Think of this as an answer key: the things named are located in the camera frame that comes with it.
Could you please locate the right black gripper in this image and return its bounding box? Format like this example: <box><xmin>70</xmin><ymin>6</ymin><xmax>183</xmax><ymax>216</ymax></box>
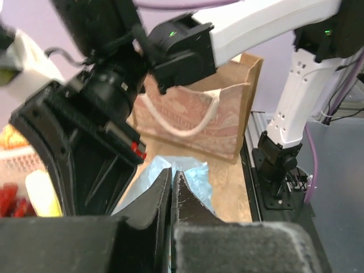
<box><xmin>10</xmin><ymin>68</ymin><xmax>146</xmax><ymax>216</ymax></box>

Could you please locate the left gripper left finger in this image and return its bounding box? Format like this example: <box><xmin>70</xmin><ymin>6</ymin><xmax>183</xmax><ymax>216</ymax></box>
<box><xmin>1</xmin><ymin>168</ymin><xmax>172</xmax><ymax>272</ymax></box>

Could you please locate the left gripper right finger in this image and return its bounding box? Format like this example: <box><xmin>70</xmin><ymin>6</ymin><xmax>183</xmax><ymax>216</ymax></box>
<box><xmin>171</xmin><ymin>171</ymin><xmax>332</xmax><ymax>272</ymax></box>

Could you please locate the blue plastic bag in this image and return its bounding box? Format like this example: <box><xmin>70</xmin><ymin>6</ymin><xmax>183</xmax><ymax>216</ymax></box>
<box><xmin>112</xmin><ymin>155</ymin><xmax>216</xmax><ymax>220</ymax></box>

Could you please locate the brown jute grocery bag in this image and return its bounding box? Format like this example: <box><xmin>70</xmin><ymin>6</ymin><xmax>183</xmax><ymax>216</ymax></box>
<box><xmin>128</xmin><ymin>53</ymin><xmax>263</xmax><ymax>163</ymax></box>

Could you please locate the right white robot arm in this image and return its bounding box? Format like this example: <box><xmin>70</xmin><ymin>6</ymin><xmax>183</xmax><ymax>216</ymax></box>
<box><xmin>10</xmin><ymin>1</ymin><xmax>363</xmax><ymax>216</ymax></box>

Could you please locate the red toy lobster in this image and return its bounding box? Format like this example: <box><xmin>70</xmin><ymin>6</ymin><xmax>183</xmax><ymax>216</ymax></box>
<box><xmin>1</xmin><ymin>183</ymin><xmax>36</xmax><ymax>218</ymax></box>

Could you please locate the white green toy leek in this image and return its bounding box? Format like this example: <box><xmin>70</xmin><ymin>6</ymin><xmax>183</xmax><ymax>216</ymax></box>
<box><xmin>25</xmin><ymin>170</ymin><xmax>63</xmax><ymax>217</ymax></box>

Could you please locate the white plastic basket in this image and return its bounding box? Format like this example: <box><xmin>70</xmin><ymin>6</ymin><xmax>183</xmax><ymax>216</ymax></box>
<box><xmin>1</xmin><ymin>146</ymin><xmax>46</xmax><ymax>197</ymax></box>

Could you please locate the red cherry sprig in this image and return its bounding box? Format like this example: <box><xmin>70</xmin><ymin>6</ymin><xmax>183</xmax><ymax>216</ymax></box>
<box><xmin>1</xmin><ymin>124</ymin><xmax>29</xmax><ymax>150</ymax></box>

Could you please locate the black base frame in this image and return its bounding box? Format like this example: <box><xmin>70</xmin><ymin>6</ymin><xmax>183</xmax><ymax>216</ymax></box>
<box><xmin>241</xmin><ymin>142</ymin><xmax>332</xmax><ymax>273</ymax></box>

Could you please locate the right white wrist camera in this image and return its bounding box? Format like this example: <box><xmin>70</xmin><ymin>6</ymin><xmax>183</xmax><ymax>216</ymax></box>
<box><xmin>1</xmin><ymin>25</ymin><xmax>64</xmax><ymax>89</ymax></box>

